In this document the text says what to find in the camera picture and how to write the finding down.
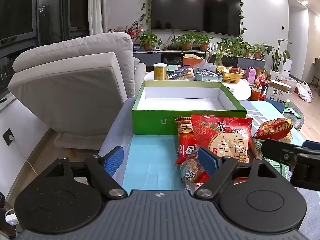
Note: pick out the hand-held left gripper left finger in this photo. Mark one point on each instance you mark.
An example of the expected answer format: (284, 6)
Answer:
(113, 161)

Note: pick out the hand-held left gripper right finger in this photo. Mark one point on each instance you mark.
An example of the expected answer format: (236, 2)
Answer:
(207, 160)

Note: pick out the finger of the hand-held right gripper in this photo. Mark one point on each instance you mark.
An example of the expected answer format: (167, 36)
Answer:
(277, 151)
(311, 145)

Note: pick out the brown cracker packet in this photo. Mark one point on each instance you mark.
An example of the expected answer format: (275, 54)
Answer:
(191, 170)

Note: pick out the red and yellow snack packet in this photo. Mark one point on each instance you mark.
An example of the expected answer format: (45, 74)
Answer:
(272, 128)

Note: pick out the red strawberry snack packet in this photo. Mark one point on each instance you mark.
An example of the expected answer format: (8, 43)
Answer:
(220, 130)

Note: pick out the red cartoon snack packet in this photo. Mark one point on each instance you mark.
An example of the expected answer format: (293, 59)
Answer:
(186, 135)

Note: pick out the green cardboard box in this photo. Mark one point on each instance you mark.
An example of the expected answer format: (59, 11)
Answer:
(155, 122)

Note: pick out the dark round table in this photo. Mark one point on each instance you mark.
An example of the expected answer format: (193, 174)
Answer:
(296, 123)

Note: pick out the green foil packets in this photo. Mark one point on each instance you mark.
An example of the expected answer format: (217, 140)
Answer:
(293, 111)

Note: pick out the blue box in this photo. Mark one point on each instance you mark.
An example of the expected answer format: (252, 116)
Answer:
(275, 105)

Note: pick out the white plastic bag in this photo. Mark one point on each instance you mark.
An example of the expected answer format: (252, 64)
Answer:
(305, 92)

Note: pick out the brown and white cardboard box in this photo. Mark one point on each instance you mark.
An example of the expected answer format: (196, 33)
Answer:
(276, 92)

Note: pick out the orange cup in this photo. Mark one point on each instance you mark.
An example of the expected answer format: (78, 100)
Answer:
(255, 95)

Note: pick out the clear storage box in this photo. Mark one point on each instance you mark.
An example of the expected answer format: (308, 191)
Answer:
(293, 82)

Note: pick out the grey dining chair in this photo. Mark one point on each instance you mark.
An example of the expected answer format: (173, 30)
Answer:
(317, 72)

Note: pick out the pink box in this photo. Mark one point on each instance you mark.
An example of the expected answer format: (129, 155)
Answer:
(251, 75)

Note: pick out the white air purifier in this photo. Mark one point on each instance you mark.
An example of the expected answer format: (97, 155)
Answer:
(287, 66)

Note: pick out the pale blue plastic tray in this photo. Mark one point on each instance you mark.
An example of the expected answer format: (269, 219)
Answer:
(207, 76)

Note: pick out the yellow wicker basket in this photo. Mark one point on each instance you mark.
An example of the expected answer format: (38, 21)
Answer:
(232, 77)

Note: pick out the grey sofa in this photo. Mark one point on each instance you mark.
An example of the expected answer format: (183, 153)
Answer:
(70, 85)

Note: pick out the dark blue snack packets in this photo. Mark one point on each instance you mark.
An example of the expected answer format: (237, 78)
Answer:
(180, 74)

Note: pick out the tall leafy floor plant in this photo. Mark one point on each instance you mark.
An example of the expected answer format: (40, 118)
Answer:
(277, 55)

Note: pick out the yellow can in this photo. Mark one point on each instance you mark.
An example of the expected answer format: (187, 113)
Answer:
(160, 72)

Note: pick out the orange box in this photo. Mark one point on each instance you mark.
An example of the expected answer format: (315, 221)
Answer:
(191, 61)

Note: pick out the potted green plant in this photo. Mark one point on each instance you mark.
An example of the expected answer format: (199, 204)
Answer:
(148, 40)
(257, 50)
(237, 46)
(185, 41)
(203, 41)

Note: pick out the spider plant in glass vase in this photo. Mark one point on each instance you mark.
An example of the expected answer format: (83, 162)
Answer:
(220, 52)

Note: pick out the white power adapter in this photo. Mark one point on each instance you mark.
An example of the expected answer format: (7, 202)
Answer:
(11, 217)

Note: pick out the red berry branches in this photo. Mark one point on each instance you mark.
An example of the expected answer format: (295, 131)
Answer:
(131, 31)

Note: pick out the light curtain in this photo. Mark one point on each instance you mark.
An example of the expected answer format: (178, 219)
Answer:
(96, 5)

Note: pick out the dark sliding glass door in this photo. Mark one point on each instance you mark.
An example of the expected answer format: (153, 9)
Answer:
(20, 10)

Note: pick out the black wall socket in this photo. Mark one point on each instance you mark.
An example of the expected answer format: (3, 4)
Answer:
(8, 137)

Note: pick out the black wall television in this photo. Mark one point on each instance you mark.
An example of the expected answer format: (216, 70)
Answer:
(195, 7)

